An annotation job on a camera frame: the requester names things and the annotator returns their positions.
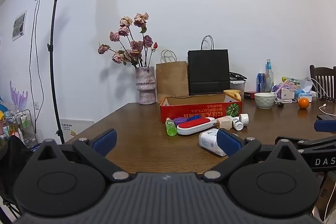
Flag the framed wall picture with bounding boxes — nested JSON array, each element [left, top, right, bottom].
[[12, 10, 27, 42]]

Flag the brown cardboard carton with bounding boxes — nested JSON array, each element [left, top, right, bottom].
[[314, 182, 336, 220]]

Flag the metal wire rack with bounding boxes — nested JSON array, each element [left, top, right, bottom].
[[4, 109, 38, 147]]

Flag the brown paper bag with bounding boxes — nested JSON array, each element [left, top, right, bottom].
[[156, 50, 189, 103]]

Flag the white charging cable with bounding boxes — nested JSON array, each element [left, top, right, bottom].
[[319, 104, 336, 116]]

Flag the red cardboard box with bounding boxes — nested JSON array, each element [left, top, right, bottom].
[[160, 93, 242, 124]]

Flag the small white bottle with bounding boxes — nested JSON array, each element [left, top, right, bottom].
[[232, 116, 243, 131]]

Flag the purple plastic item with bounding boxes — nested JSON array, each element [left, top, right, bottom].
[[272, 84, 286, 98]]

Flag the clear container with black lid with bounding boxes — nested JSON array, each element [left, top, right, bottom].
[[229, 72, 247, 100]]

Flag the white wall panel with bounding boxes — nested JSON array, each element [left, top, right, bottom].
[[59, 119, 94, 143]]

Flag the green plastic bottle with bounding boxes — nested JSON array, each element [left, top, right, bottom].
[[165, 118, 179, 136]]

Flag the small white box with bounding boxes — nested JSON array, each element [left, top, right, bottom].
[[280, 88, 296, 101]]

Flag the blue tissue box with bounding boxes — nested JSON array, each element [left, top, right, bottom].
[[294, 82, 317, 103]]

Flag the dried pink roses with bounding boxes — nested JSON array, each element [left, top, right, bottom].
[[98, 12, 158, 68]]

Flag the white wipes packet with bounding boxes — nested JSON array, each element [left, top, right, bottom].
[[198, 128, 227, 157]]

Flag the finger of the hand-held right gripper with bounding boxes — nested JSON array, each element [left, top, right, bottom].
[[296, 135, 336, 152], [314, 114, 336, 133]]

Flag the cream square jar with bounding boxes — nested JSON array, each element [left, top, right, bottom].
[[217, 118, 233, 130]]

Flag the red and white lint brush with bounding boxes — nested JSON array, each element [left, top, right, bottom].
[[177, 117, 218, 136]]

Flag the mottled pink vase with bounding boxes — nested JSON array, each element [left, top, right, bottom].
[[135, 67, 157, 105]]

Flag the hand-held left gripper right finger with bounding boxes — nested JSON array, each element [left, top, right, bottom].
[[203, 129, 303, 183]]

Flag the green snack packet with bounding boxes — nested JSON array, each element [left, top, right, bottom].
[[282, 77, 302, 88]]

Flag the black paper bag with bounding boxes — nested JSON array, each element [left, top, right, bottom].
[[187, 35, 231, 96]]

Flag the clear spray bottle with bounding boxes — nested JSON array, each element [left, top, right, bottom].
[[264, 59, 274, 93]]

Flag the dark wooden chair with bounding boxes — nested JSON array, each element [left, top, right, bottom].
[[309, 64, 336, 99]]

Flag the black light cable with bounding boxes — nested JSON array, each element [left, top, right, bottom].
[[28, 0, 43, 134]]

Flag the blue drink can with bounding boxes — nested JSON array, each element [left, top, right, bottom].
[[256, 72, 265, 93]]

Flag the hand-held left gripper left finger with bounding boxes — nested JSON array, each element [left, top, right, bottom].
[[31, 129, 132, 183]]

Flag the white textured bowl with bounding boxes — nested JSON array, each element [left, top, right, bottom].
[[254, 92, 277, 109]]

